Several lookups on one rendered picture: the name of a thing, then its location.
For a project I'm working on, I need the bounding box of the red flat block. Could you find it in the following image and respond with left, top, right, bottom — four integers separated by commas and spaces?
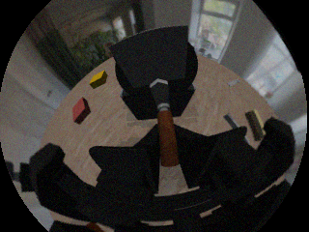
72, 97, 90, 124

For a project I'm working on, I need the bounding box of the yellow block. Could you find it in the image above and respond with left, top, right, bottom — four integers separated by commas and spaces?
89, 71, 107, 89

